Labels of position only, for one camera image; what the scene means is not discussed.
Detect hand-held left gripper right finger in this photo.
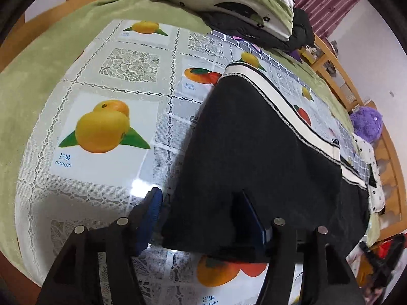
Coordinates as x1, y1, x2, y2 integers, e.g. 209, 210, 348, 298
233, 189, 366, 305

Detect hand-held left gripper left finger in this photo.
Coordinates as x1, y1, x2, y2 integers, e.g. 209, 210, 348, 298
36, 187, 164, 305

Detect black pants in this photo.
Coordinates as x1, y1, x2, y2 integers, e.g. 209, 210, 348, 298
161, 60, 372, 264

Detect floral pillow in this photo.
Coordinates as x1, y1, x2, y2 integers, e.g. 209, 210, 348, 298
353, 133, 387, 214

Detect purple plush toy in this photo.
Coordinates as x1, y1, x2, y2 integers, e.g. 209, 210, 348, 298
350, 106, 384, 143

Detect fruit print plastic tablecloth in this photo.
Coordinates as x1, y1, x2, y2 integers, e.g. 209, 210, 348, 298
14, 19, 361, 305

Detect black jacket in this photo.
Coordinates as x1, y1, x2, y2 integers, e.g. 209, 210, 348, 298
203, 6, 316, 53

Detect dark red curtain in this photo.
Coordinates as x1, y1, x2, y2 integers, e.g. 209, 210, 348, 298
291, 0, 364, 40

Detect wooden bed frame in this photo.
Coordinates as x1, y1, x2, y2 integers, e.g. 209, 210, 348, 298
0, 0, 407, 240

